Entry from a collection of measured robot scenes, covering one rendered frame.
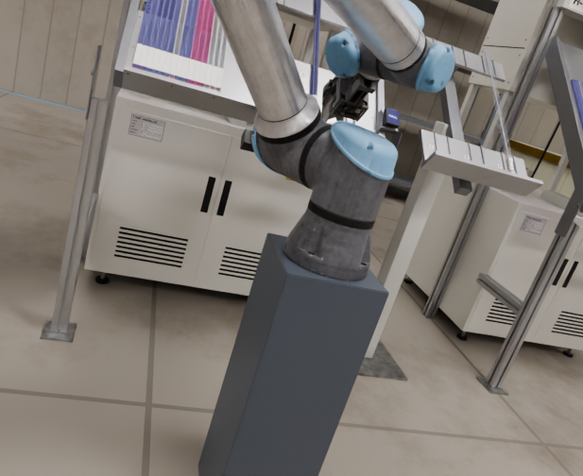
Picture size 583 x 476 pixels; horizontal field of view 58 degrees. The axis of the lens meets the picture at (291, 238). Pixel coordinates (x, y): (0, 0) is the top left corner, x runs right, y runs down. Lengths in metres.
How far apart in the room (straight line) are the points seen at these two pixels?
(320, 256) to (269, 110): 0.25
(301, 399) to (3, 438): 0.62
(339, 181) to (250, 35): 0.25
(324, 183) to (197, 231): 0.95
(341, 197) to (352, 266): 0.11
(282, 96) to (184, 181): 0.88
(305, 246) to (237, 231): 0.91
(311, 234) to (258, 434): 0.36
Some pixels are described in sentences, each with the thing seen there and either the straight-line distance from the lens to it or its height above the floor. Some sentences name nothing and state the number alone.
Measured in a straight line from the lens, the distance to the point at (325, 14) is 1.66.
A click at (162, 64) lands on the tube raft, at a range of 1.35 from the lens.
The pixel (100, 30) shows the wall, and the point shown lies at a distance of 4.81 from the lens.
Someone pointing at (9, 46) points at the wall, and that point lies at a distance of 4.93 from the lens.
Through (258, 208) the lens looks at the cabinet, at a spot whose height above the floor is 0.38.
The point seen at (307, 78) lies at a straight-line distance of 1.47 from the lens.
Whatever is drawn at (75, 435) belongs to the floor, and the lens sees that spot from 1.27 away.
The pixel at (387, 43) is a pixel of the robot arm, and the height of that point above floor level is 0.91.
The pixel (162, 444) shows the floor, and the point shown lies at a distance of 1.28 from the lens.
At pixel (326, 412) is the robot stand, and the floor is 0.30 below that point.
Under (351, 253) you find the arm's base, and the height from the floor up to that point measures 0.60.
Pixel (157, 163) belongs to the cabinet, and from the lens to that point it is 1.67.
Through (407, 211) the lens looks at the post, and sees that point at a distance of 1.69.
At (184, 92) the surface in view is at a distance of 1.32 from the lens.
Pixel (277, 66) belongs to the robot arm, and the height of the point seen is 0.84.
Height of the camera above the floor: 0.85
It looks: 17 degrees down
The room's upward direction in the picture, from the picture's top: 17 degrees clockwise
